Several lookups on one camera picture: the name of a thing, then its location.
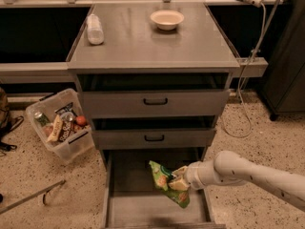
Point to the top grey drawer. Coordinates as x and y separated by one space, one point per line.
153 104

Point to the dark rolling cabinet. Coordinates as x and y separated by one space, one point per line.
283 84

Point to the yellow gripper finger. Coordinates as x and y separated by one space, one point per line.
179 184
179 172

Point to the middle grey drawer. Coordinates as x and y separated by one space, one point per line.
153 138

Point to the yellow snack bar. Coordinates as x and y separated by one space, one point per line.
57 127

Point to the grey drawer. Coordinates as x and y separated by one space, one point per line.
132 202
153 104
153 138

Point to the grey metal drawer cabinet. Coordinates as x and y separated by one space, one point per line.
137 56

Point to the bottom grey drawer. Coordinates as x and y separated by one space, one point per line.
132 202

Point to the green rice chip bag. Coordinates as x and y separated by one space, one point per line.
161 177

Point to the clear plastic storage bin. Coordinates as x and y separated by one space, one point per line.
75 144

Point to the green soda can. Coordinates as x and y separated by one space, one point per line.
41 118

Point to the grey metal bar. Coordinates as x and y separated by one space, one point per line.
28 198

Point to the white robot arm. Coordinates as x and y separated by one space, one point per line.
230 168

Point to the red apple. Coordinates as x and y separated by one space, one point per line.
81 121

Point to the clear plastic water bottle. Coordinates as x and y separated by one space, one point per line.
94 30

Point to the dark backpack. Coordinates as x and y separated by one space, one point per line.
7 123

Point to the black chip bag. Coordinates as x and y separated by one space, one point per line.
66 109

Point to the brown snack bag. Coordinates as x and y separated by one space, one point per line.
66 131

